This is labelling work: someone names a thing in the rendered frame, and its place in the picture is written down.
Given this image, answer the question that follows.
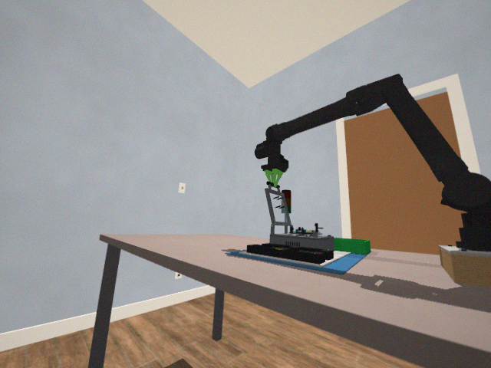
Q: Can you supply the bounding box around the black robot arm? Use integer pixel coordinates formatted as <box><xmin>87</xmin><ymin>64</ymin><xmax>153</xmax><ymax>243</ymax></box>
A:
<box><xmin>255</xmin><ymin>74</ymin><xmax>491</xmax><ymax>251</ymax></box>

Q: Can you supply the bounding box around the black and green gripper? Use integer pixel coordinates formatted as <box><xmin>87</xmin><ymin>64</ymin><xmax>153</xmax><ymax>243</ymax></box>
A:
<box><xmin>261</xmin><ymin>153</ymin><xmax>287</xmax><ymax>187</ymax></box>

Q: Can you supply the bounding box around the green bin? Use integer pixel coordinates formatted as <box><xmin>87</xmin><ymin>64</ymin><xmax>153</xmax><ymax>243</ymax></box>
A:
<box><xmin>334</xmin><ymin>238</ymin><xmax>371</xmax><ymax>255</ymax></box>

